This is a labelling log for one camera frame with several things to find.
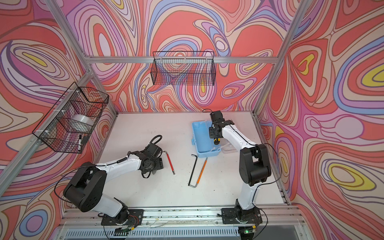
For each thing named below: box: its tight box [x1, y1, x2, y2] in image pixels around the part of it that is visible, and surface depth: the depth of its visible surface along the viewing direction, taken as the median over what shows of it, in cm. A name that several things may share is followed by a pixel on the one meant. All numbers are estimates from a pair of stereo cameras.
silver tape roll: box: [71, 114, 95, 126], surface depth 75 cm
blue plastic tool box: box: [191, 120, 222, 158], surface depth 97 cm
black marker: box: [78, 134, 82, 152], surface depth 74 cm
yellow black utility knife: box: [213, 138, 221, 145], surface depth 95 cm
